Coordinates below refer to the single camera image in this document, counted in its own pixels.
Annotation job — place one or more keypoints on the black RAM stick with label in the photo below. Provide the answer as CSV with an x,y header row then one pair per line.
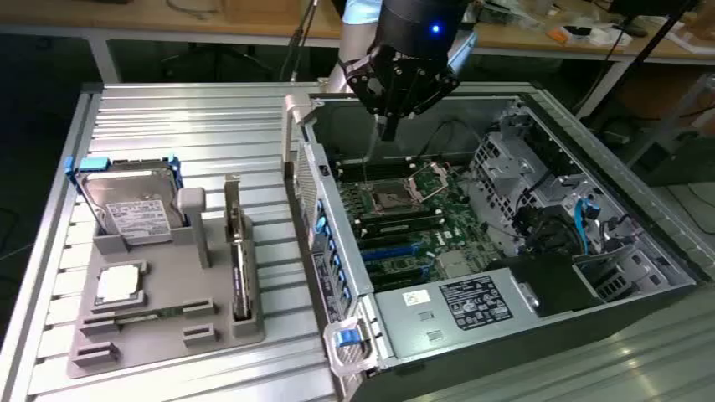
x,y
402,226

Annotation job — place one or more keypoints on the black stand pole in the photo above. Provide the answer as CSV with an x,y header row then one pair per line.
x,y
665,31

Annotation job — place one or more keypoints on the grey plastic parts rack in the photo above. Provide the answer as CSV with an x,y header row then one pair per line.
x,y
167,272

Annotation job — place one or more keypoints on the hard disk in blue caddy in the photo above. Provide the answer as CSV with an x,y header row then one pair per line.
x,y
134,201

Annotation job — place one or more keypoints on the black equipment box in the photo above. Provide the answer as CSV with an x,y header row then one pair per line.
x,y
670,163

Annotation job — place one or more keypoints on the black monitor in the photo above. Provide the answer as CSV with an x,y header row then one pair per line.
x,y
642,5

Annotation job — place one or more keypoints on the metal socket cover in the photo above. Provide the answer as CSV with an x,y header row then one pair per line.
x,y
427,182

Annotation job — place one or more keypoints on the black office chair base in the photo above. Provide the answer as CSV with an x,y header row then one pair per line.
x,y
221,52

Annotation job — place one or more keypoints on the wooden desk with white frame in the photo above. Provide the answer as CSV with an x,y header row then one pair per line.
x,y
56,12

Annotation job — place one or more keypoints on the black plastic shroud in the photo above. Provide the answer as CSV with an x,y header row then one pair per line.
x,y
550,285

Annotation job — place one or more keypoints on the grey slotted disk bay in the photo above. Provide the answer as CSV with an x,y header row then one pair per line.
x,y
614,280

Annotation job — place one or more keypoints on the white and orange desk object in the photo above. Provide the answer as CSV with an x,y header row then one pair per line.
x,y
601,37

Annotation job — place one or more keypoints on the grey power supply unit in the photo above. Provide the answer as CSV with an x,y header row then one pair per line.
x,y
425,331

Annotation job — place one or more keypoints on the blue card retention clip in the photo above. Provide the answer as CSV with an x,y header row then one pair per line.
x,y
321,222
343,279
331,245
338,262
347,295

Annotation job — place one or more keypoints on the black open PC case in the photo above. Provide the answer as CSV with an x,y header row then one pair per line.
x,y
559,352

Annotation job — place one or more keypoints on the blue case release latch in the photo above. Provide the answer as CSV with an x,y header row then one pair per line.
x,y
346,338

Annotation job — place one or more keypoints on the black expansion slot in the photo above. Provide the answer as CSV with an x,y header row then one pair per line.
x,y
399,278

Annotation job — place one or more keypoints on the green RAM stick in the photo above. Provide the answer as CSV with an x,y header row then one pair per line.
x,y
157,313

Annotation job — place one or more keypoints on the silver CPU chip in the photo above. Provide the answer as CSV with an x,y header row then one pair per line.
x,y
118,282

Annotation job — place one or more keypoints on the silver perforated disk bay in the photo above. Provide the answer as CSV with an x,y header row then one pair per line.
x,y
503,167

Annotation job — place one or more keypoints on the green motherboard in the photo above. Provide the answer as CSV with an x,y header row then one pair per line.
x,y
453,218

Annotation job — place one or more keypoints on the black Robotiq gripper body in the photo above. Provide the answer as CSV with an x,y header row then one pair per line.
x,y
419,25

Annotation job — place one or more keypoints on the thin locking lever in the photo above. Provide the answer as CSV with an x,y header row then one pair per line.
x,y
366,171

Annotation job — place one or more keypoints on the brown cardboard box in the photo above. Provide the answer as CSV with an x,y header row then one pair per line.
x,y
263,10

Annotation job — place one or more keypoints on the blue expansion slot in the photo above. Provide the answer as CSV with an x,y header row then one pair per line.
x,y
391,252

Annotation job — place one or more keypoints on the silver chipset heatsink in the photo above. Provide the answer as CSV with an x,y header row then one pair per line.
x,y
454,264

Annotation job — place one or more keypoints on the CPU socket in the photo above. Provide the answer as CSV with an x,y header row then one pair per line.
x,y
389,197

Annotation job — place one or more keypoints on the Nvidia graphics card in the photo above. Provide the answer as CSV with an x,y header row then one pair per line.
x,y
242,268

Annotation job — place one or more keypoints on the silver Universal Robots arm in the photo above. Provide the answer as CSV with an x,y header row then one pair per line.
x,y
358,50

